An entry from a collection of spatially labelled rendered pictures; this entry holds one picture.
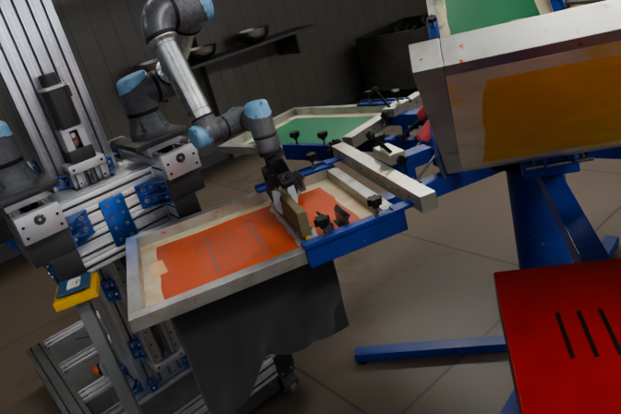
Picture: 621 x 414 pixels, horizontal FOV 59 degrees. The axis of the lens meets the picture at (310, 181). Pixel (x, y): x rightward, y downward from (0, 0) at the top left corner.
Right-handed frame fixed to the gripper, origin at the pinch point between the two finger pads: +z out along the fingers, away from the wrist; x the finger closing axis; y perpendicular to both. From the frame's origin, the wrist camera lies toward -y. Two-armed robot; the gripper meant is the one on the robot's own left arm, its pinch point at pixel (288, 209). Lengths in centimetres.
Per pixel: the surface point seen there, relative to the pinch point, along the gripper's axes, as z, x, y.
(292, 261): 2.9, 8.3, -28.6
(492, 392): 101, -55, -5
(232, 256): 4.9, 21.9, -7.2
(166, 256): 4.5, 40.6, 10.6
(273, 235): 4.9, 7.5, -3.6
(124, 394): 46, 70, 11
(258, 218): 4.7, 8.5, 13.4
